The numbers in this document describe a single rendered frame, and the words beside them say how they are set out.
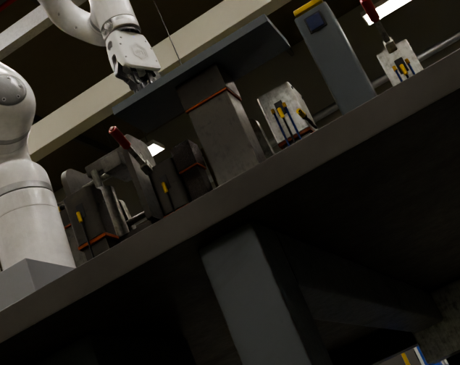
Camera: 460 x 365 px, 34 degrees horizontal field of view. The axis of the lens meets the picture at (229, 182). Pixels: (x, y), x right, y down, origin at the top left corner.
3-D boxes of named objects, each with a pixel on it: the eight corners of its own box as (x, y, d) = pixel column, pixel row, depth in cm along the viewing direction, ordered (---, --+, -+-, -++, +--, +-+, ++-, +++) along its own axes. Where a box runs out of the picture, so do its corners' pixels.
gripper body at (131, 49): (111, 19, 161) (128, 61, 157) (149, 27, 168) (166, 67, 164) (94, 42, 165) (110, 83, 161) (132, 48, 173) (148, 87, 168)
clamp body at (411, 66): (499, 200, 149) (414, 53, 162) (494, 188, 138) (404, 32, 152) (464, 218, 151) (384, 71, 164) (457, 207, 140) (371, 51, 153)
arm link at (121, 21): (111, 11, 162) (116, 22, 161) (144, 17, 168) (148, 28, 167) (92, 36, 167) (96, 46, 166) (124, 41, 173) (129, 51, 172)
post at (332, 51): (439, 206, 136) (336, 15, 152) (432, 197, 129) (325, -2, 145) (400, 225, 138) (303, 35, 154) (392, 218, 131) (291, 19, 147)
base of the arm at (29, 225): (67, 264, 120) (38, 165, 127) (-33, 313, 123) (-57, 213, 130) (119, 284, 137) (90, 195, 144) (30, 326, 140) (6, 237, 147)
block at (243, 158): (318, 266, 142) (230, 74, 159) (305, 261, 135) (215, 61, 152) (272, 290, 145) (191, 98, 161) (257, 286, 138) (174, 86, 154)
